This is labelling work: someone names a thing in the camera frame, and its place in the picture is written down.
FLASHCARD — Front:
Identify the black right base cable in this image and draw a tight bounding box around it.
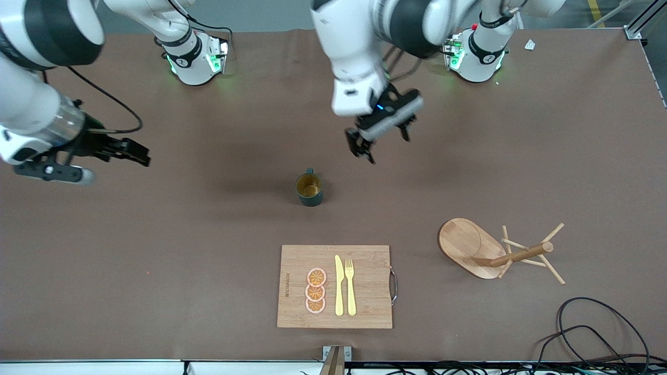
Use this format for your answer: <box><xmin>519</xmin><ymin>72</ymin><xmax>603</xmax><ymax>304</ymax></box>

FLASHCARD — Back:
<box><xmin>162</xmin><ymin>0</ymin><xmax>233</xmax><ymax>55</ymax></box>

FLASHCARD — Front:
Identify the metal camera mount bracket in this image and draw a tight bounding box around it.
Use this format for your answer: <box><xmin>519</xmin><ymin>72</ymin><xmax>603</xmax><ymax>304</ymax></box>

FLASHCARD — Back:
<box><xmin>320</xmin><ymin>345</ymin><xmax>352</xmax><ymax>375</ymax></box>

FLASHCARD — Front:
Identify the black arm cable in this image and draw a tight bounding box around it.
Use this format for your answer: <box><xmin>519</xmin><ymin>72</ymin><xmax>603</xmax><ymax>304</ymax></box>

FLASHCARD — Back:
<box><xmin>65</xmin><ymin>65</ymin><xmax>143</xmax><ymax>135</ymax></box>
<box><xmin>380</xmin><ymin>44</ymin><xmax>423</xmax><ymax>84</ymax></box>

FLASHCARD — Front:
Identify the dark green ribbed cup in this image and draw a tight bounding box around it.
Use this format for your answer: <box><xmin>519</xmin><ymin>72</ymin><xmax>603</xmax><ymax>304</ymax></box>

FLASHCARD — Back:
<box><xmin>295</xmin><ymin>168</ymin><xmax>324</xmax><ymax>207</ymax></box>

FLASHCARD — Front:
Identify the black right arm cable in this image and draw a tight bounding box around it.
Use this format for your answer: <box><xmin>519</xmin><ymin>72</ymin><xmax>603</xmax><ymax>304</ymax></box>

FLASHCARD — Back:
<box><xmin>65</xmin><ymin>65</ymin><xmax>143</xmax><ymax>135</ymax></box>

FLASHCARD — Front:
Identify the wooden cutting board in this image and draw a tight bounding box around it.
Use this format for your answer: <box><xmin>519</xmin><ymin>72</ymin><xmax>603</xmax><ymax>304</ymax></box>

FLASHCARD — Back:
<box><xmin>277</xmin><ymin>245</ymin><xmax>398</xmax><ymax>329</ymax></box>

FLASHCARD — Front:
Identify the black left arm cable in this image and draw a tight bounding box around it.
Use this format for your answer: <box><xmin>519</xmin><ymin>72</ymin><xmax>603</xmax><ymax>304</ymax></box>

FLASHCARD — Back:
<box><xmin>380</xmin><ymin>44</ymin><xmax>423</xmax><ymax>84</ymax></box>

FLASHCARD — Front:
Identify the yellow plastic knife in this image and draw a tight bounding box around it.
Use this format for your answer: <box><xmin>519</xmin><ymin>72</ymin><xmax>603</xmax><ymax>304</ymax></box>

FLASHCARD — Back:
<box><xmin>335</xmin><ymin>255</ymin><xmax>345</xmax><ymax>317</ymax></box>

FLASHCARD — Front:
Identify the aluminium frame post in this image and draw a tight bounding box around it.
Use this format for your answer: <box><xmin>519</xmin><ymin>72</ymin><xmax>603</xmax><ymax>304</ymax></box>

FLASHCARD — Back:
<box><xmin>624</xmin><ymin>0</ymin><xmax>667</xmax><ymax>41</ymax></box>

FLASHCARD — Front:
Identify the wooden mug tree stand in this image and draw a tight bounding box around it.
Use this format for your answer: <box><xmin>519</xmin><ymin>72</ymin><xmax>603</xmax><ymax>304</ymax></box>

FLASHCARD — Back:
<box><xmin>439</xmin><ymin>218</ymin><xmax>566</xmax><ymax>285</ymax></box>

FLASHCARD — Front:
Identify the grey base connector box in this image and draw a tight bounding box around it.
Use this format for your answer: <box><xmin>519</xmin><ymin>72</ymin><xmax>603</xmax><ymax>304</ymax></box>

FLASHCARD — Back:
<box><xmin>207</xmin><ymin>35</ymin><xmax>230</xmax><ymax>74</ymax></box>
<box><xmin>442</xmin><ymin>32</ymin><xmax>465</xmax><ymax>71</ymax></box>

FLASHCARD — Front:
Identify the yellow plastic fork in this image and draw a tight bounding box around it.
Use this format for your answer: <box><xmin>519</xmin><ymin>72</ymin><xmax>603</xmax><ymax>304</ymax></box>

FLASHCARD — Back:
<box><xmin>344</xmin><ymin>259</ymin><xmax>357</xmax><ymax>317</ymax></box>

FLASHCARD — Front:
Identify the black looped cable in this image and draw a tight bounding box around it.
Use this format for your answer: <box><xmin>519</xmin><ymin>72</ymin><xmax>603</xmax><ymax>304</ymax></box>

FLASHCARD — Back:
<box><xmin>557</xmin><ymin>297</ymin><xmax>652</xmax><ymax>371</ymax></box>
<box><xmin>532</xmin><ymin>325</ymin><xmax>631</xmax><ymax>375</ymax></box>

